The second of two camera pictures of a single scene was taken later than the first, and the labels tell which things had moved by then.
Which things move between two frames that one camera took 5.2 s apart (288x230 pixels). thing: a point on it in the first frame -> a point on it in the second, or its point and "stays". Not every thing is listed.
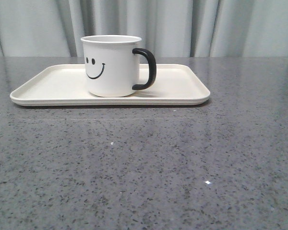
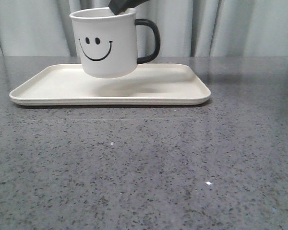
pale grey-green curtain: [169, 28] stays
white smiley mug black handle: [112, 64] -> [107, 42]
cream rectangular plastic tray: [65, 85] stays
